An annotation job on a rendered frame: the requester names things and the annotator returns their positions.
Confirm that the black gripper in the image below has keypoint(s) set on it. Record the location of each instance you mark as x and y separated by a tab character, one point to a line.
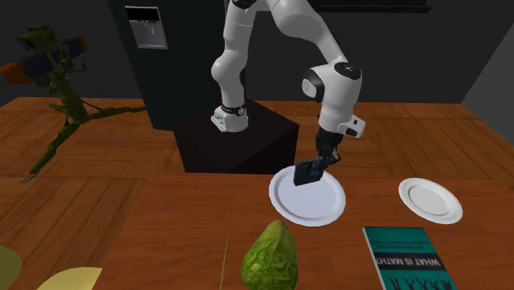
326	145

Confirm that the black refrigerator with dispenser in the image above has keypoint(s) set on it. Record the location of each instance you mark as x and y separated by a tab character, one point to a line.
172	68

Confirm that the green robot figure on tripod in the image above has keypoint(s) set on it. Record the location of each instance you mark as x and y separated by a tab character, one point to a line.
60	92

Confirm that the dark blue card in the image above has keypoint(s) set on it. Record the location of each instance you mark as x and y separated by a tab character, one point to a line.
307	172

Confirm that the pale yellow chair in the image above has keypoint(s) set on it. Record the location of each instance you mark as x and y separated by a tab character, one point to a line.
70	279

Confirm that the large white plate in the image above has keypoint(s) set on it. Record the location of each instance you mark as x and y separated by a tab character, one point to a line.
309	201

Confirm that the teal book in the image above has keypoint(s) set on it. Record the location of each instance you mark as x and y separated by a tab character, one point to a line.
405	261

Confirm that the small white rimmed plate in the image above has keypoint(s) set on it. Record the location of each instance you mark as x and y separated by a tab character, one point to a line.
430	200

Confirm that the thin wooden skewer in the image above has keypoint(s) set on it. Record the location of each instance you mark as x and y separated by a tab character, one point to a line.
223	265

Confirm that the black robot stand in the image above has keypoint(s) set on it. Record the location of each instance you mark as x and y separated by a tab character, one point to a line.
237	146

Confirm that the olive green chair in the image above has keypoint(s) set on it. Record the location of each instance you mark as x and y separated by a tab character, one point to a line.
9	267

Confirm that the green lettuce head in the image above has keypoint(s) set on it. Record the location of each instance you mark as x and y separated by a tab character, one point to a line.
270	259

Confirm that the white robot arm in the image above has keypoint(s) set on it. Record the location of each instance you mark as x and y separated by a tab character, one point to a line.
335	96

